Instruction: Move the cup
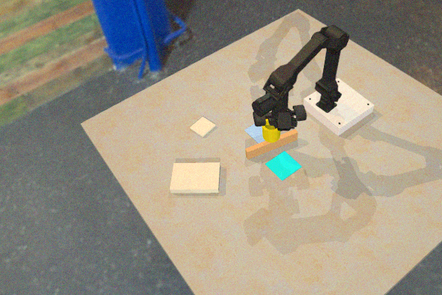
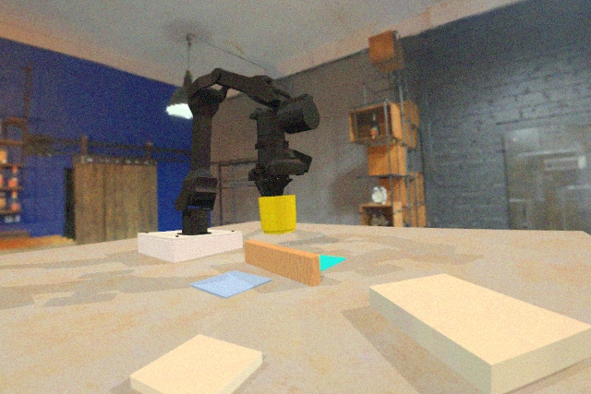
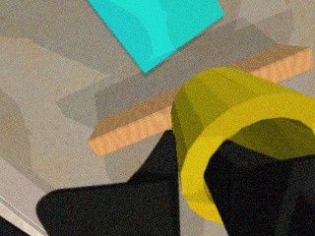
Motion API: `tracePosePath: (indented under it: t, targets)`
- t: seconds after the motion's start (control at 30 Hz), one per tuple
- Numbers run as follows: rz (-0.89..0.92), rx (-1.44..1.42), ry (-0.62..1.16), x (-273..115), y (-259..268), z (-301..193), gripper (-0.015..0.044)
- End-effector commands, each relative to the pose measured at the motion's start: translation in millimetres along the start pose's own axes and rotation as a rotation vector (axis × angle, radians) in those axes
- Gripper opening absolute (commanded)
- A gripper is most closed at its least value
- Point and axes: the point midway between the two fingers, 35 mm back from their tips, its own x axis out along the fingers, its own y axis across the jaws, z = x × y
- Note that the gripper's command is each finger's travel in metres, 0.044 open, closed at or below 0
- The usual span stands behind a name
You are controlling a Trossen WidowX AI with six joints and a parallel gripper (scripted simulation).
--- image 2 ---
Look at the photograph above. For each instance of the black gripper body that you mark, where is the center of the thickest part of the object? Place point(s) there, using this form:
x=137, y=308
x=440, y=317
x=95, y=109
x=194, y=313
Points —
x=271, y=162

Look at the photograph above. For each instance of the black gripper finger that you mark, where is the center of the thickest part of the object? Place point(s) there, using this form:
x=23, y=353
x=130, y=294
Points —
x=259, y=186
x=274, y=187

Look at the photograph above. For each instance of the tan wooden bar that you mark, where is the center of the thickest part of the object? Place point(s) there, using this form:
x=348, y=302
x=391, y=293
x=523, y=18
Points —
x=293, y=264

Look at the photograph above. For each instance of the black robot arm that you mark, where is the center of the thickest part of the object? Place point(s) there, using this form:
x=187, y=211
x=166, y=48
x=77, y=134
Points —
x=283, y=115

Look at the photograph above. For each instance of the yellow cup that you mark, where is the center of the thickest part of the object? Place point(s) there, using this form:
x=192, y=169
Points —
x=277, y=214

